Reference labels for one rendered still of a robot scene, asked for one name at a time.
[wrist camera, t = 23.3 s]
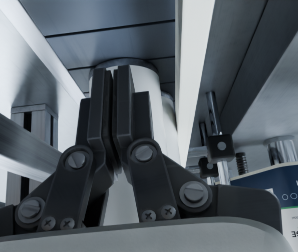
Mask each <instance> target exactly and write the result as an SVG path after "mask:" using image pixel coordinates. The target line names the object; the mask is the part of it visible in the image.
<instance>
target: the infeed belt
mask: <svg viewBox="0 0 298 252"><path fill-rule="evenodd" d="M20 2H21V3H22V5H23V6H24V8H25V9H26V10H27V12H28V13H29V15H30V16H31V18H32V19H33V21H34V22H35V24H36V25H37V26H38V28H39V29H40V31H41V32H42V34H43V35H44V36H46V39H47V41H48V42H49V44H50V45H51V47H52V48H53V50H54V51H55V53H56V54H57V55H58V57H59V58H60V60H61V61H62V63H63V64H64V66H65V67H66V69H68V71H69V73H70V74H71V76H72V77H73V79H74V80H75V82H76V83H77V84H78V86H79V87H80V89H81V90H82V92H84V95H85V96H86V98H89V97H90V95H89V79H88V78H89V73H90V71H91V70H92V69H93V68H94V67H95V66H97V65H99V64H101V63H103V62H106V61H109V60H114V59H123V58H131V59H139V60H144V61H147V62H149V63H151V64H153V65H154V66H156V68H157V69H158V71H159V81H160V90H161V91H165V92H167V93H169V94H171V95H172V97H173V105H174V113H175V0H20Z"/></svg>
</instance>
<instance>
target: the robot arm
mask: <svg viewBox="0 0 298 252"><path fill-rule="evenodd" d="M122 167H123V170H124V173H125V176H126V179H127V182H128V183H129V184H130V185H132V187H133V192H134V197H135V202H136V207H137V213H138V218H139V222H138V223H127V224H117V225H106V226H103V224H104V218H105V213H106V208H107V202H108V197H109V188H110V187H111V186H112V185H113V184H114V181H118V174H121V173H122ZM0 252H294V251H293V249H292V248H291V246H290V244H289V242H288V241H287V240H286V238H285V237H284V236H283V232H282V218H281V205H280V202H279V199H278V198H277V196H276V195H275V194H273V193H272V192H270V191H268V190H265V189H259V188H251V187H242V186H234V185H225V184H218V185H209V184H207V183H206V182H205V181H203V180H202V179H200V178H199V177H197V176H196V175H194V174H193V173H191V172H190V171H188V170H187V169H185V168H184V167H182V166H181V165H180V164H178V163H177V162H175V161H174V160H172V159H171V158H169V157H168V156H166V155H165V154H163V153H162V150H161V147H160V145H159V143H158V142H157V141H156V140H154V130H153V117H152V108H151V100H150V94H149V91H142V92H135V88H134V83H133V78H132V73H131V68H130V65H129V64H128V65H119V66H118V69H114V71H113V77H112V73H111V70H106V68H105V67H103V68H94V69H93V76H92V87H91V97H90V98H82V99H81V101H80V108H79V116H78V125H77V133H76V142H75V145H74V146H71V147H69V148H68V149H66V150H65V151H64V152H63V153H62V155H61V157H60V159H59V162H58V165H57V168H56V171H55V172H54V173H53V174H51V175H50V176H49V177H48V178H47V179H46V180H45V181H43V182H42V183H41V184H40V185H39V186H38V187H37V188H35V189H34V190H33V191H32V192H31V193H30V194H29V195H27V196H26V197H25V198H24V199H23V200H22V201H21V202H20V203H19V204H18V205H13V204H11V205H8V206H5V207H2V208H0Z"/></svg>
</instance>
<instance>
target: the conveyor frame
mask: <svg viewBox="0 0 298 252"><path fill-rule="evenodd" d="M214 5H215V1H214ZM0 10H1V11H2V12H3V14H4V15H5V16H6V17H7V19H8V20H9V21H10V22H11V24H12V25H13V26H14V27H15V29H16V30H17V31H18V32H19V34H20V35H21V36H22V37H23V38H24V40H25V41H26V42H27V43H28V45H29V46H30V47H31V48H32V50H33V51H34V52H35V53H36V55H37V56H38V57H39V58H40V60H41V61H42V62H43V63H44V64H45V66H46V67H47V68H48V69H49V71H50V72H51V73H52V74H53V76H54V77H55V78H56V79H57V81H58V82H59V83H60V84H61V86H62V87H63V88H64V89H65V90H66V92H67V93H68V94H69V95H70V97H71V98H72V99H73V100H74V102H75V103H76V104H77V105H78V107H80V101H81V99H84V98H86V96H85V95H84V92H82V90H81V89H80V87H79V86H78V84H77V83H76V82H75V80H74V79H73V77H72V76H71V74H70V73H69V71H68V69H66V67H65V66H64V64H63V63H62V61H61V60H60V58H59V57H58V55H57V54H56V53H55V51H54V50H53V48H52V47H51V45H50V44H49V42H48V41H47V39H46V36H44V35H43V34H42V32H41V31H40V29H39V28H38V26H37V25H36V24H35V22H34V21H33V19H32V18H31V16H30V15H29V13H28V12H27V10H26V9H25V8H24V6H23V5H22V3H21V2H20V0H0ZM213 10H214V7H213ZM212 16H213V13H212ZM211 22H212V18H211ZM210 27H211V24H210ZM209 32H210V30H209ZM208 38H209V35H208ZM207 43H208V41H207ZM206 49H207V47H206Z"/></svg>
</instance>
